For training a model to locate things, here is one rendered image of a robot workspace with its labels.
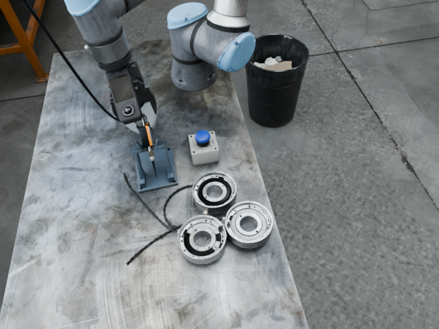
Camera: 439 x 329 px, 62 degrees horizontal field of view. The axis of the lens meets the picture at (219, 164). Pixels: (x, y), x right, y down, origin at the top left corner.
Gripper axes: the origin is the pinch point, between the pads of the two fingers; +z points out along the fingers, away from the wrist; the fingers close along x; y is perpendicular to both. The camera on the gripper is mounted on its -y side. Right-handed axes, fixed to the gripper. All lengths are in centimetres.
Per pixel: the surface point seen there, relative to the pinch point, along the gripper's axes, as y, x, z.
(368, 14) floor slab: 165, -176, 110
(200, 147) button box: -3.0, -11.4, 9.3
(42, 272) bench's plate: -22.4, 30.1, 9.7
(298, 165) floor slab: 43, -61, 99
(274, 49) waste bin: 100, -72, 65
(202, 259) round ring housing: -32.2, -3.8, 9.4
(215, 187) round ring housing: -14.2, -11.6, 12.2
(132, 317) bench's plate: -37.8, 12.7, 11.6
